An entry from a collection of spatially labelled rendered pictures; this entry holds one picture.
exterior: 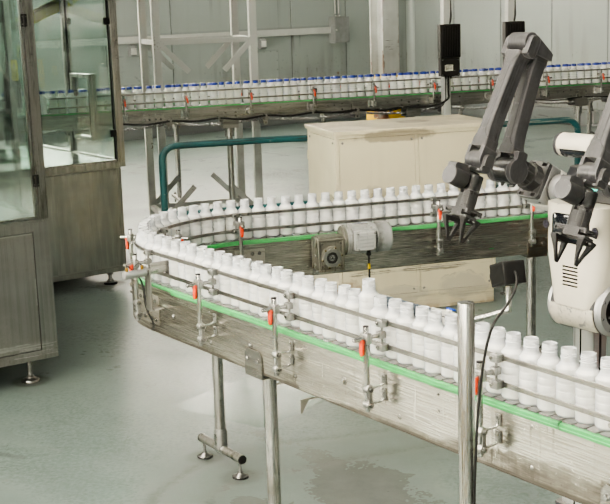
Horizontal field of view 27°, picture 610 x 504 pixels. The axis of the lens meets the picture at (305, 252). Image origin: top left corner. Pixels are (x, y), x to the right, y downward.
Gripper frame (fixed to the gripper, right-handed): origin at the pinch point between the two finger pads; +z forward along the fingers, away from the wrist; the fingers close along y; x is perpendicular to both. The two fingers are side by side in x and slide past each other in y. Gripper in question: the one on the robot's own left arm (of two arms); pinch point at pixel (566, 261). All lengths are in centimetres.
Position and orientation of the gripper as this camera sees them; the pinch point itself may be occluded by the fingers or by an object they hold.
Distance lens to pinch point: 339.7
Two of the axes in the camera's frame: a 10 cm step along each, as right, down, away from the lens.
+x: 6.7, 2.6, 7.0
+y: 6.8, 1.7, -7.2
